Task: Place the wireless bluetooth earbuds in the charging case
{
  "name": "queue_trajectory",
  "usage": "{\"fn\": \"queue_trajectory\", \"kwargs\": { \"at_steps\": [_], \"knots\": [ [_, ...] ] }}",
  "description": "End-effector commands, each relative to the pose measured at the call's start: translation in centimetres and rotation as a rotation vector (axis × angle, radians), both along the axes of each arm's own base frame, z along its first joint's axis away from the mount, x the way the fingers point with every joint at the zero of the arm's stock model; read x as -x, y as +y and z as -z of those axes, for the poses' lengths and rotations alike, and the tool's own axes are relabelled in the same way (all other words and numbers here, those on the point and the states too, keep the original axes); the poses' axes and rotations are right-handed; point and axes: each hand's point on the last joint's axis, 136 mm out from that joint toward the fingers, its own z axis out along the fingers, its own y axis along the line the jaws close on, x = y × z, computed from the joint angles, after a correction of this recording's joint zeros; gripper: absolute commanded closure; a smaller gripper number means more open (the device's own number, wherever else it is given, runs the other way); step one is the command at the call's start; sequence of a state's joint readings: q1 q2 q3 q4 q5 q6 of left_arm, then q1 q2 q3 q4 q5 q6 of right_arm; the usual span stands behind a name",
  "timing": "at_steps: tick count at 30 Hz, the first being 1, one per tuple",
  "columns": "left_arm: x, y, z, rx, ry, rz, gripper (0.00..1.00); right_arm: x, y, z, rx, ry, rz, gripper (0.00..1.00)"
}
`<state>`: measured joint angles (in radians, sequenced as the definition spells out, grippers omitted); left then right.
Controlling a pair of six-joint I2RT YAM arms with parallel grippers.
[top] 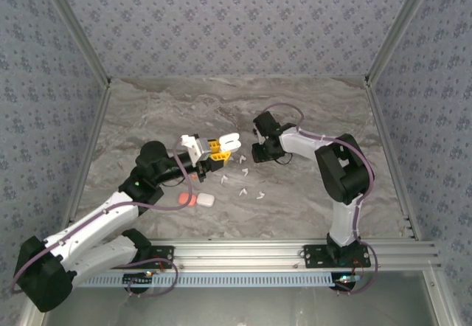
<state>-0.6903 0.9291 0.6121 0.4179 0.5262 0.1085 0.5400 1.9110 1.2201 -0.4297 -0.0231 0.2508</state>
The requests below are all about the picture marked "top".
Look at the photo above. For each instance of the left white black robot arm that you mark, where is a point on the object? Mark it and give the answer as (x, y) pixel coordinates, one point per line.
(92, 222)

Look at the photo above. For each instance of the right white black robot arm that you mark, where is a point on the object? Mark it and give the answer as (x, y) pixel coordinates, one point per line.
(346, 171)

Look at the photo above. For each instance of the small controller circuit board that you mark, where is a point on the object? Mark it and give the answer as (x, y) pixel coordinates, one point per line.
(346, 279)
(138, 279)

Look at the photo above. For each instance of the aluminium side rail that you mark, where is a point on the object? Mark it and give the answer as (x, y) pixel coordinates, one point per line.
(391, 163)
(90, 149)

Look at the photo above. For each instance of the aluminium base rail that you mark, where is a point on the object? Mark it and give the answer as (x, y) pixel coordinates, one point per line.
(239, 256)

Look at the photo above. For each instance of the aluminium corner post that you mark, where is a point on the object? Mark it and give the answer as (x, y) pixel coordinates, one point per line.
(73, 27)
(402, 27)

